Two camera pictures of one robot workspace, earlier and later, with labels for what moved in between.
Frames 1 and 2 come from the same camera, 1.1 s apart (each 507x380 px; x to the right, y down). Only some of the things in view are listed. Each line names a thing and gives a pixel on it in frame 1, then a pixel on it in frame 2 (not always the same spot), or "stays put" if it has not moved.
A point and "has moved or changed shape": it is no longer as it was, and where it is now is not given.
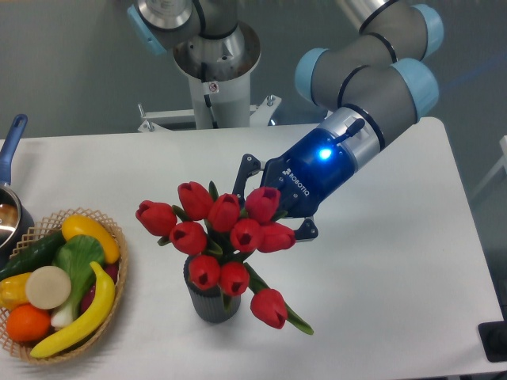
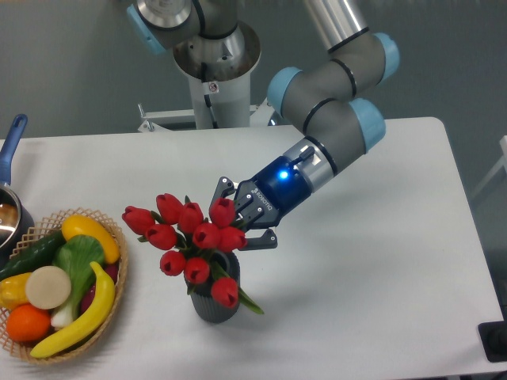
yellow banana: x=90 y=326 stays put
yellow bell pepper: x=13 y=291 stays put
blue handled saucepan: x=17 y=217 stays put
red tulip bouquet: x=228 y=231 has moved or changed shape
